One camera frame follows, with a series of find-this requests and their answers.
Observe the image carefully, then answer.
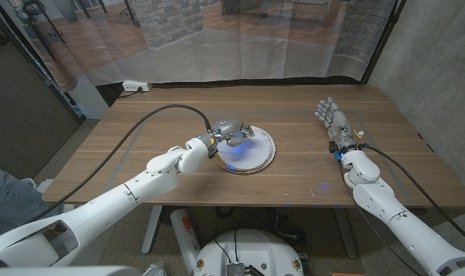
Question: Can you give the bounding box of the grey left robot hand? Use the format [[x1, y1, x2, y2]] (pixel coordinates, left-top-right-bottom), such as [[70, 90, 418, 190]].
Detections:
[[207, 119, 255, 156]]

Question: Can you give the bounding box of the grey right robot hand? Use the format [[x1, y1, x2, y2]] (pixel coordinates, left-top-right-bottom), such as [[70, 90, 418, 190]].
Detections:
[[314, 96, 360, 153]]

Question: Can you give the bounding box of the silver metal jar lid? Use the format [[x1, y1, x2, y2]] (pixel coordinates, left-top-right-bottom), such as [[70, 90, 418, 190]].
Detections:
[[226, 135, 248, 148]]

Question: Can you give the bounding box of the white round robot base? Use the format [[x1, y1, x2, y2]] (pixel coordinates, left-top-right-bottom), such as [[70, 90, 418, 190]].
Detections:
[[193, 228, 305, 276]]

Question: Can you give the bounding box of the white gold-rimmed paper plate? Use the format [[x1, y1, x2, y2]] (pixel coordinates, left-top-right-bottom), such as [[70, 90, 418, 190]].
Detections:
[[212, 125, 277, 175]]

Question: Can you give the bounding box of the white power strip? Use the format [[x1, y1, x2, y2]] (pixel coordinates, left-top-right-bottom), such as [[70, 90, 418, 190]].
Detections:
[[122, 80, 154, 93]]

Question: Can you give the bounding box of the grey table leg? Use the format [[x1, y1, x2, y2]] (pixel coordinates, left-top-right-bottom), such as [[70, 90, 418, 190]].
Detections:
[[141, 205, 164, 256], [333, 208, 359, 260]]

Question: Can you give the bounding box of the white cylinder with orange label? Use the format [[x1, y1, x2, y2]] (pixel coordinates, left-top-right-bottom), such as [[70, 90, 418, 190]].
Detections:
[[169, 208, 201, 275]]

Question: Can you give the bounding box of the grey electronics box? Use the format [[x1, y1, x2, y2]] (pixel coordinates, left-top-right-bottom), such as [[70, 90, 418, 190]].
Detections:
[[226, 262, 266, 276]]

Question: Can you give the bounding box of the white board panel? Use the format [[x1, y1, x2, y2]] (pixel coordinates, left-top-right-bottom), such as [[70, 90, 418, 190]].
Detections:
[[66, 74, 111, 120]]

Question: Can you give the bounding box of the person in blue jeans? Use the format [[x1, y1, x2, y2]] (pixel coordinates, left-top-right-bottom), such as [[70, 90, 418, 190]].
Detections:
[[0, 159, 64, 243]]

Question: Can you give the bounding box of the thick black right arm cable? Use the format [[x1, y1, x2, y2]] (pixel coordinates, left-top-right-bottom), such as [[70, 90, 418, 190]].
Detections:
[[358, 143, 465, 248]]

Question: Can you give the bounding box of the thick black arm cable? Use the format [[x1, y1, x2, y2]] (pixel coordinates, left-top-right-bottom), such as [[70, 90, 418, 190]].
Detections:
[[358, 143, 465, 248], [25, 103, 213, 226]]

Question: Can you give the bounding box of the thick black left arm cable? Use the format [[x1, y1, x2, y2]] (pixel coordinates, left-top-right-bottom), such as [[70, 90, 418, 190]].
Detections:
[[25, 103, 213, 226]]

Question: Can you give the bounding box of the black backdrop frame pole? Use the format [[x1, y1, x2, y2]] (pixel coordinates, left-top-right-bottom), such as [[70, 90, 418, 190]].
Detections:
[[360, 0, 408, 85], [0, 0, 86, 124]]

